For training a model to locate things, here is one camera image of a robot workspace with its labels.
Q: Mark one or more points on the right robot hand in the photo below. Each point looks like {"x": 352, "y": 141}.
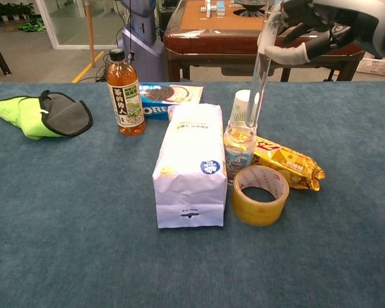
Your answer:
{"x": 365, "y": 22}

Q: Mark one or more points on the white tube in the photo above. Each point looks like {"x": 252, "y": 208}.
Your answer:
{"x": 260, "y": 80}

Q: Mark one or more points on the amber tea bottle black cap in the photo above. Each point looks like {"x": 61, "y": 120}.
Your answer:
{"x": 125, "y": 96}

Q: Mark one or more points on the white plastic basket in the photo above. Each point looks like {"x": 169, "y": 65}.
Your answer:
{"x": 377, "y": 67}

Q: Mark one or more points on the black mahjong table centre disc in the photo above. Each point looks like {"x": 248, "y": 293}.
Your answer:
{"x": 250, "y": 4}

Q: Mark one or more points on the brown mahjong table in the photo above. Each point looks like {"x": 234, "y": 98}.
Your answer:
{"x": 218, "y": 41}

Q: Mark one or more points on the white paper cup leaf print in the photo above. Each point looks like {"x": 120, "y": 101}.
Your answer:
{"x": 239, "y": 107}

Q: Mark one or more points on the standing blue mahjong tile group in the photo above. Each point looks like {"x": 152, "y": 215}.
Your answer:
{"x": 213, "y": 7}

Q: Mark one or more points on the golden snack packet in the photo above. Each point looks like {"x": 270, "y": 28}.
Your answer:
{"x": 295, "y": 163}

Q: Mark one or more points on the clear jar cartoon label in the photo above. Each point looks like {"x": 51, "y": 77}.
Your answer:
{"x": 239, "y": 160}

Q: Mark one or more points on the yellow packing tape roll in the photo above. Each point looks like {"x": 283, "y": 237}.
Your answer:
{"x": 260, "y": 213}

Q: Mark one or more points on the blue Oreo cookie box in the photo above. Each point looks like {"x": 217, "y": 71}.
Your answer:
{"x": 157, "y": 96}

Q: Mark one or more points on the white paper bag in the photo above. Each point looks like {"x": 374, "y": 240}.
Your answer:
{"x": 192, "y": 160}

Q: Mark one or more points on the wooden pole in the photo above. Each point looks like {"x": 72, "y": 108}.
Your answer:
{"x": 90, "y": 32}

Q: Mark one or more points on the grey cloth black trim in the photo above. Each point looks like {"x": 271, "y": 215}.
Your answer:
{"x": 65, "y": 115}

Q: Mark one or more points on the green fabric on floor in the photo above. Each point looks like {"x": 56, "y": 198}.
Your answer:
{"x": 32, "y": 25}

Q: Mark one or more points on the lime green microfiber cloth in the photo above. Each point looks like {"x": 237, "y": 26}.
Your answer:
{"x": 27, "y": 118}

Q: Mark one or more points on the potted green plants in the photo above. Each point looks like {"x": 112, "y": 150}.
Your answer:
{"x": 9, "y": 11}

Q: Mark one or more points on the purple robot pedestal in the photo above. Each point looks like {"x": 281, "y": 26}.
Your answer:
{"x": 144, "y": 35}

